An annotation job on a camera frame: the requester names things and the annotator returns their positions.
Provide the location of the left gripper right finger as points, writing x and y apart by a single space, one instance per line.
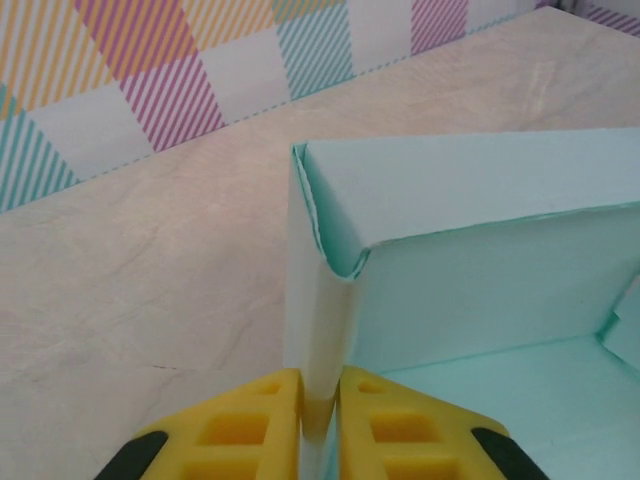
400 435

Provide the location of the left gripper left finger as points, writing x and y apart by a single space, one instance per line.
235 435

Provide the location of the light teal paper box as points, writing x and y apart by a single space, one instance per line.
450 300

